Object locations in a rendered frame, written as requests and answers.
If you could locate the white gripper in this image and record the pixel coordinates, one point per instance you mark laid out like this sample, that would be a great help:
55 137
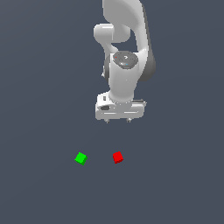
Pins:
121 110

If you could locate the red cube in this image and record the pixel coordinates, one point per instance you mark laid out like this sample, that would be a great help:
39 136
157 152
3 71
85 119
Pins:
117 157

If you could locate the green cube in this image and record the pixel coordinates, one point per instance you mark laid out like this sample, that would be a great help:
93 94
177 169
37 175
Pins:
80 158

